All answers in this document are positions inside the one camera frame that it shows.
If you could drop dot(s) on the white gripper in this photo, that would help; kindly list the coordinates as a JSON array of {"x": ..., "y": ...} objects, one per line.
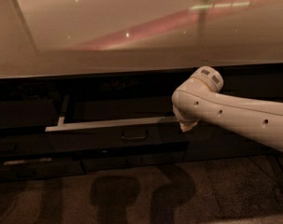
[{"x": 183, "y": 120}]

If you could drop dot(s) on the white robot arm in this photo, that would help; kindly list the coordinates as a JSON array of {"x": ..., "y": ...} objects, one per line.
[{"x": 198, "y": 98}]

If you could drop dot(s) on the dark cabinet door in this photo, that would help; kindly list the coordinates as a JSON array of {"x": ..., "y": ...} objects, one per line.
[{"x": 209, "y": 142}]

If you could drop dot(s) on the dark counter cabinet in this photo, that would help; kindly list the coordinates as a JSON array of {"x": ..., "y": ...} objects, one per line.
[{"x": 62, "y": 89}]

